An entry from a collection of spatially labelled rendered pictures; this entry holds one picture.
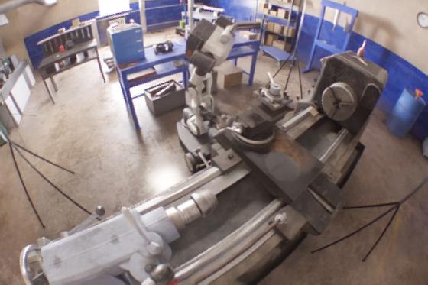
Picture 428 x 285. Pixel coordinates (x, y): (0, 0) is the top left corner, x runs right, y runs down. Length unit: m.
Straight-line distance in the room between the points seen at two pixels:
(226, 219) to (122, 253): 0.61
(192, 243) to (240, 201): 0.34
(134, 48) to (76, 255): 2.06
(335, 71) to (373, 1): 3.47
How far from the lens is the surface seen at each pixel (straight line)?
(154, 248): 0.49
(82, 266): 0.60
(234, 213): 1.01
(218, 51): 1.24
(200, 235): 0.96
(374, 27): 4.75
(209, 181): 0.96
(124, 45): 2.23
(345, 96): 1.32
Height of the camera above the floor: 1.66
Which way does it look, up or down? 42 degrees down
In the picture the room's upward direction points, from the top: 3 degrees clockwise
